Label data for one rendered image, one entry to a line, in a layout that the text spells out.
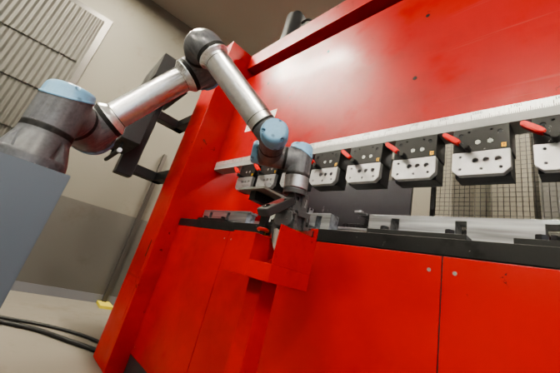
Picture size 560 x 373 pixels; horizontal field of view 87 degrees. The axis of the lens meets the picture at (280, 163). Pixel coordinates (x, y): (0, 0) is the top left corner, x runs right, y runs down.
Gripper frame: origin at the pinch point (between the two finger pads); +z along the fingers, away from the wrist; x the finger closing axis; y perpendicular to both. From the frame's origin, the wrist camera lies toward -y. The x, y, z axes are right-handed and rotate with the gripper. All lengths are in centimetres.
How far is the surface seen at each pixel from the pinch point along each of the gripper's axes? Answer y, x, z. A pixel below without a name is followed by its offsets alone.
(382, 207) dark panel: 92, 17, -37
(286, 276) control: -0.5, -4.8, 4.8
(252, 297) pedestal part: -2.4, 4.7, 12.1
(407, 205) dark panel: 91, 3, -38
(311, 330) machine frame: 21.4, 1.1, 19.7
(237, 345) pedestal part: -3.4, 5.5, 24.0
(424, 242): 22.9, -31.2, -10.7
